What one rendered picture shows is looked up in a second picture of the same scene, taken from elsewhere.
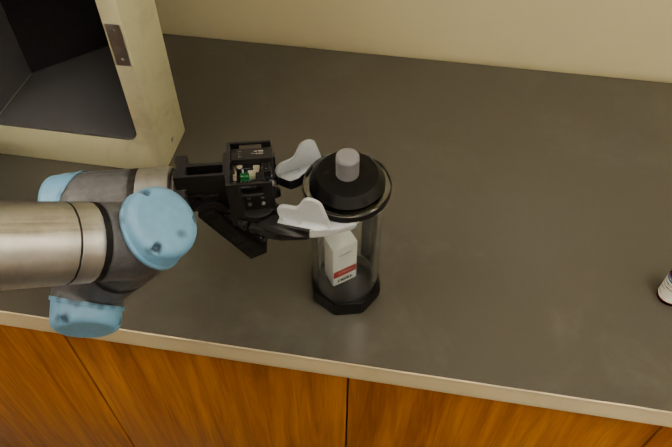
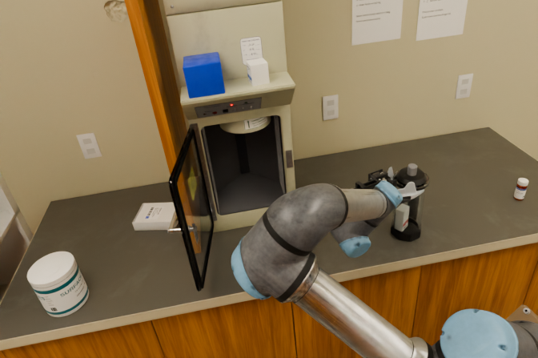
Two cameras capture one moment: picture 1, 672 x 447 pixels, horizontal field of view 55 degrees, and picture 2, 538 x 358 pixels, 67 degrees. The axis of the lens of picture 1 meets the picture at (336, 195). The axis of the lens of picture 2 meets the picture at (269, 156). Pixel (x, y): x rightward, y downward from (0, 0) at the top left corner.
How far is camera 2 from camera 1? 80 cm
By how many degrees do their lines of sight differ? 21
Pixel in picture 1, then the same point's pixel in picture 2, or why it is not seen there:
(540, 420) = (498, 263)
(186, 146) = not seen: hidden behind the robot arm
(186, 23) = not seen: hidden behind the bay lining
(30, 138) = (235, 218)
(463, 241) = (435, 203)
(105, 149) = not seen: hidden behind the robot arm
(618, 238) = (487, 185)
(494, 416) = (479, 269)
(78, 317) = (363, 242)
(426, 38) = (362, 139)
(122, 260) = (388, 204)
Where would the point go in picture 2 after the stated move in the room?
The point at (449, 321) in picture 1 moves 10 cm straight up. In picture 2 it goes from (452, 230) to (456, 207)
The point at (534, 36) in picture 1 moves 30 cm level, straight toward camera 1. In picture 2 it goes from (405, 126) to (425, 160)
